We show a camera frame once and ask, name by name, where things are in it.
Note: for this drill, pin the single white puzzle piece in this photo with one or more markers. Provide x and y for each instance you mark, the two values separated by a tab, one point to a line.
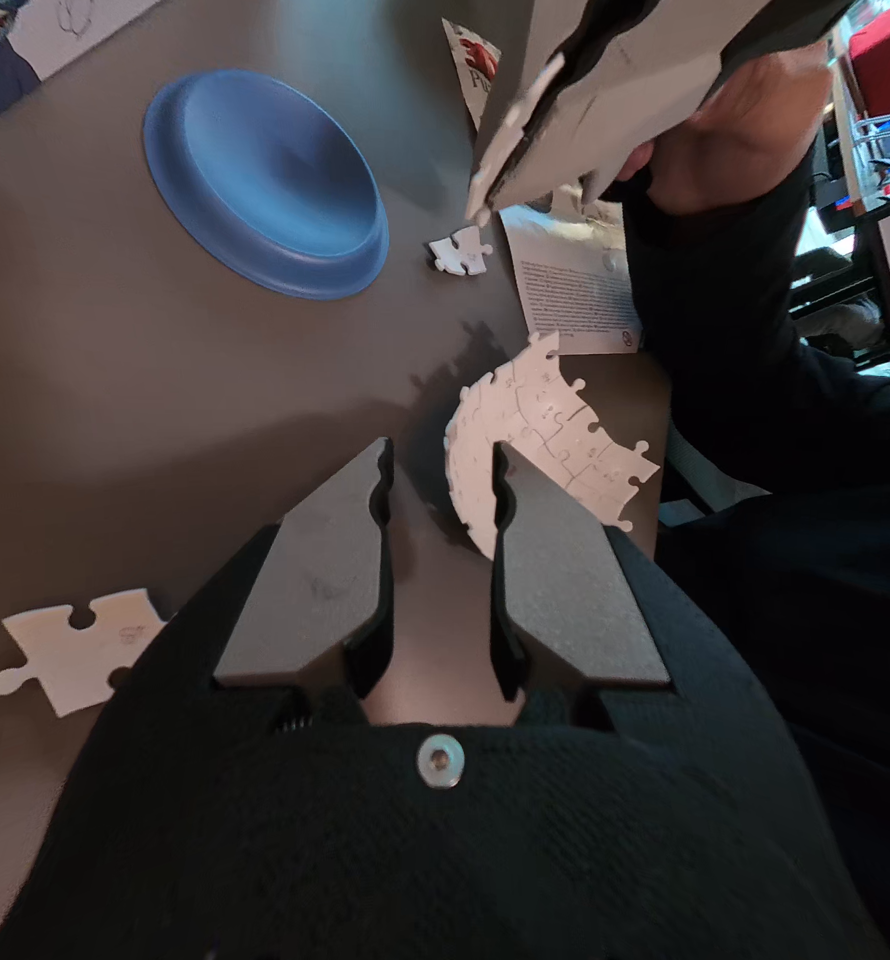
508	127
460	251
70	652

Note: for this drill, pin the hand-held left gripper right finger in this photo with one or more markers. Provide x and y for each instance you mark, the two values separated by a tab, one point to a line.
580	600

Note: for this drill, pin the printed cardboard puzzle box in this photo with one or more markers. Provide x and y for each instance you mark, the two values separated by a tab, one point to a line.
10	52

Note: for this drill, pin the grey office chair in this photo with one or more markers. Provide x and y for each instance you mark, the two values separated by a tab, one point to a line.
699	480

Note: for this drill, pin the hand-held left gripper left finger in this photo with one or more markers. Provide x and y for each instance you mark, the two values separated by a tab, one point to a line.
310	592

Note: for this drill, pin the blue round plastic stand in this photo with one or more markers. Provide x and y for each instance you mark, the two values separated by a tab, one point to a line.
265	187

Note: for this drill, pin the white assembled puzzle ball section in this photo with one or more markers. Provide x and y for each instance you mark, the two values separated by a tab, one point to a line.
542	420

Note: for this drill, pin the person's right hand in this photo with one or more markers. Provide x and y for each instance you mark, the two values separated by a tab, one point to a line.
744	142

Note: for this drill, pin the white printed instruction sheet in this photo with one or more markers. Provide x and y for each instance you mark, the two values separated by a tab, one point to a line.
580	285

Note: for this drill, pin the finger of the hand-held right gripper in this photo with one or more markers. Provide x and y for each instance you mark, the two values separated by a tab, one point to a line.
639	97
542	30

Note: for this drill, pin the person's right forearm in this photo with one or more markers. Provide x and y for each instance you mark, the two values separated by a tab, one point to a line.
752	360

